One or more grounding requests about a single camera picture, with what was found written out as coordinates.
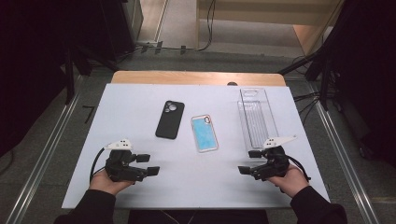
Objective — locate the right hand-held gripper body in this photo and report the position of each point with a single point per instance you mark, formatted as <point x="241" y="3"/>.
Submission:
<point x="274" y="165"/>

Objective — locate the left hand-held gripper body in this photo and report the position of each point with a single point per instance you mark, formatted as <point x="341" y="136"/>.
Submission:
<point x="120" y="168"/>

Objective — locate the clear plastic box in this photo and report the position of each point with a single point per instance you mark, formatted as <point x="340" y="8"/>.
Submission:
<point x="257" y="118"/>

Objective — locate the black phone case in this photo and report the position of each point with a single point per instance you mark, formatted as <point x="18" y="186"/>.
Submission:
<point x="169" y="123"/>

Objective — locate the blue phone case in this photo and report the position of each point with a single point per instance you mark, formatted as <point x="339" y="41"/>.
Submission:
<point x="204" y="134"/>

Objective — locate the person's left hand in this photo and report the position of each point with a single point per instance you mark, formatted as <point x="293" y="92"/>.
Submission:
<point x="104" y="184"/>

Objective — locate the person's right hand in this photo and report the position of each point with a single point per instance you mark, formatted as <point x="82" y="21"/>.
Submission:
<point x="292" y="183"/>

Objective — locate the white table board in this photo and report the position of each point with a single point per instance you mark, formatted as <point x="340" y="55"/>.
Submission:
<point x="193" y="177"/>

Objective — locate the black table grommet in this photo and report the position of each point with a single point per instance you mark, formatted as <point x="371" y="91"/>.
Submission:
<point x="232" y="83"/>

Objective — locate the black metal stand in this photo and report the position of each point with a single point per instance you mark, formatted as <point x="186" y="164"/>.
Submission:
<point x="323" y="77"/>
<point x="70" y="77"/>

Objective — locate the light wooden cabinet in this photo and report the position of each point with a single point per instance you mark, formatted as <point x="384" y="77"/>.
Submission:
<point x="264" y="12"/>

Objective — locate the metal floor rail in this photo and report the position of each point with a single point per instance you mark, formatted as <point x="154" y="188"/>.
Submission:
<point x="342" y="158"/>
<point x="43" y="158"/>

